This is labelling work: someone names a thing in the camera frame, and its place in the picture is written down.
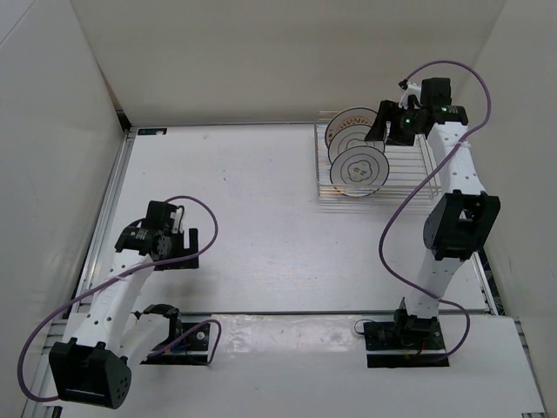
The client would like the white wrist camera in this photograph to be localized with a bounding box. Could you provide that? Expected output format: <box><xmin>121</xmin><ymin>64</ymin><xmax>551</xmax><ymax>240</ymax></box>
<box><xmin>399</xmin><ymin>78</ymin><xmax>421</xmax><ymax>109</ymax></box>
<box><xmin>171</xmin><ymin>205</ymin><xmax>185</xmax><ymax>233</ymax></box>

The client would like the purple cable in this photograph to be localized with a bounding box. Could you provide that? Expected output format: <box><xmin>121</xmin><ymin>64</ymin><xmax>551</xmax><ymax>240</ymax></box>
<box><xmin>16</xmin><ymin>195</ymin><xmax>223</xmax><ymax>401</ymax></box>
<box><xmin>379</xmin><ymin>60</ymin><xmax>495</xmax><ymax>362</ymax></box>

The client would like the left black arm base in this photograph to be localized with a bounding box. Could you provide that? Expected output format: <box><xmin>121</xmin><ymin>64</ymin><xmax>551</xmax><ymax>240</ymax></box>
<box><xmin>132</xmin><ymin>304</ymin><xmax>223</xmax><ymax>366</ymax></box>

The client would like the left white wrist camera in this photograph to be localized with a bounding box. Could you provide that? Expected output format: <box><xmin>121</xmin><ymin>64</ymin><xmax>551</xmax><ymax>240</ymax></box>
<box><xmin>171</xmin><ymin>205</ymin><xmax>185</xmax><ymax>233</ymax></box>

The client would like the metal wire dish rack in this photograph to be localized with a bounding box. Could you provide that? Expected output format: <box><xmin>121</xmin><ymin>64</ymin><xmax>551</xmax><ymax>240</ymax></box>
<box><xmin>314</xmin><ymin>106</ymin><xmax>435</xmax><ymax>205</ymax></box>

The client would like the blue table label sticker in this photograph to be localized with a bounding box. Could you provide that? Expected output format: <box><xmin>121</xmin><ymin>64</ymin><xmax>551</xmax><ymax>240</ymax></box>
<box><xmin>137</xmin><ymin>128</ymin><xmax>167</xmax><ymax>136</ymax></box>

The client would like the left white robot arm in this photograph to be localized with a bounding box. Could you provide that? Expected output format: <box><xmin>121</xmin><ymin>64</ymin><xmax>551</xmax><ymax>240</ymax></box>
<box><xmin>49</xmin><ymin>201</ymin><xmax>199</xmax><ymax>409</ymax></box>

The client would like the orange sunburst pattern plate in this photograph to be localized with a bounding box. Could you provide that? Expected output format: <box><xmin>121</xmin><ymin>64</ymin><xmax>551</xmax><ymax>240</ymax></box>
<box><xmin>325</xmin><ymin>106</ymin><xmax>378</xmax><ymax>146</ymax></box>

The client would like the white green-rimmed plate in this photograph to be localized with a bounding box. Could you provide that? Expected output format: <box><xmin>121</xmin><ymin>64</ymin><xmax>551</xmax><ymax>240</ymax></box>
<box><xmin>328</xmin><ymin>125</ymin><xmax>386</xmax><ymax>162</ymax></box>
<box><xmin>330</xmin><ymin>146</ymin><xmax>390</xmax><ymax>198</ymax></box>

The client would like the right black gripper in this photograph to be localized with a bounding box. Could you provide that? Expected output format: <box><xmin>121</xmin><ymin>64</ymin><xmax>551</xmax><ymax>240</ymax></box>
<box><xmin>364</xmin><ymin>101</ymin><xmax>423</xmax><ymax>147</ymax></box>

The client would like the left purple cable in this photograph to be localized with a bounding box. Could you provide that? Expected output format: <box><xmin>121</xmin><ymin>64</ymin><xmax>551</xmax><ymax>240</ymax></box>
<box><xmin>16</xmin><ymin>195</ymin><xmax>223</xmax><ymax>401</ymax></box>

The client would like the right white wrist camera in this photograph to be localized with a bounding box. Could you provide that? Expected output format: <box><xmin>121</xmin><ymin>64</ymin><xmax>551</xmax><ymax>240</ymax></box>
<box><xmin>399</xmin><ymin>78</ymin><xmax>421</xmax><ymax>109</ymax></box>

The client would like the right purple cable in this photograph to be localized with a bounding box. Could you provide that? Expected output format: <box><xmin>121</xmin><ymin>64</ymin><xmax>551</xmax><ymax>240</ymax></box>
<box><xmin>379</xmin><ymin>60</ymin><xmax>495</xmax><ymax>362</ymax></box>

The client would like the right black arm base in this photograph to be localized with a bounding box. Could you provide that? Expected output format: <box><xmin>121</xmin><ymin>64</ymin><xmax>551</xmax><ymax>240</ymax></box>
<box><xmin>354</xmin><ymin>302</ymin><xmax>450</xmax><ymax>369</ymax></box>

